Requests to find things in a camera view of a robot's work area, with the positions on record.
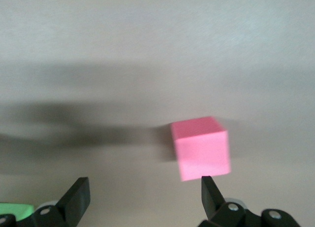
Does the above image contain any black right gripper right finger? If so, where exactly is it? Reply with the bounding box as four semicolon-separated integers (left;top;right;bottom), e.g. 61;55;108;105
198;175;247;227

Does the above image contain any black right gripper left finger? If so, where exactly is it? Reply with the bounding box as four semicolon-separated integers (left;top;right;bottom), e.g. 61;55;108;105
32;177;91;227

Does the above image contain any red foam cube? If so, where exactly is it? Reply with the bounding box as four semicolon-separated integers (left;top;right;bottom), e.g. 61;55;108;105
170;115;232;182

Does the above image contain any green foam cube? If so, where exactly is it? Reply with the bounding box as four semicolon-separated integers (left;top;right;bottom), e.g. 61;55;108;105
0;203;34;223

